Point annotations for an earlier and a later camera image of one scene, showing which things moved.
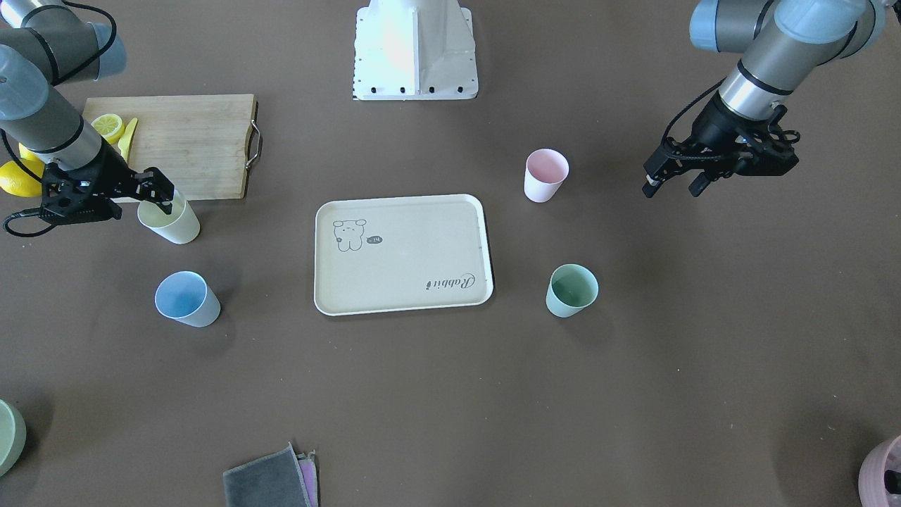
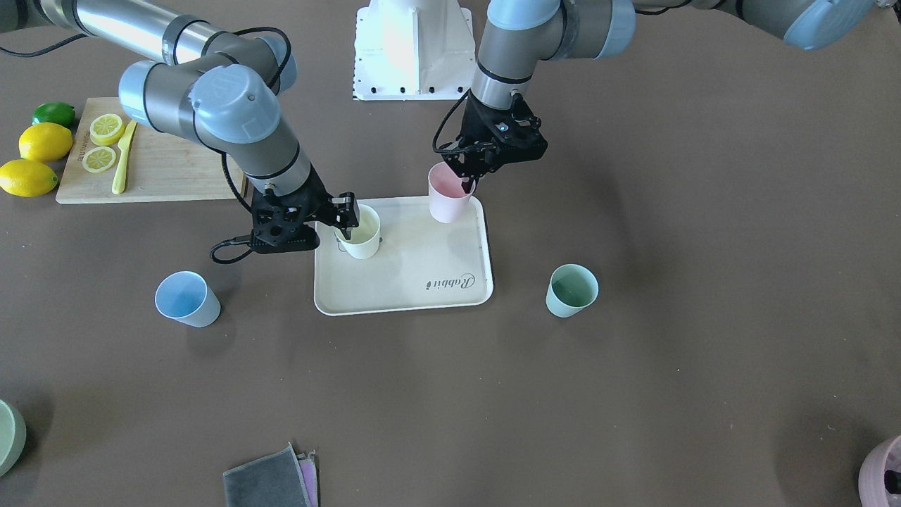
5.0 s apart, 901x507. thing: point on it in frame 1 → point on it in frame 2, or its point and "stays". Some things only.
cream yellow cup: (180, 227) → (364, 241)
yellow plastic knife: (125, 140) stays
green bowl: (13, 437) stays
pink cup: (545, 170) → (448, 201)
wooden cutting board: (201, 141) stays
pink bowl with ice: (879, 478) stays
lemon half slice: (110, 126) stays
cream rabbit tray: (381, 254) stays
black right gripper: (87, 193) → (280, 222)
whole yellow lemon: (17, 181) stays
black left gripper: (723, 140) → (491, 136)
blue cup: (187, 298) stays
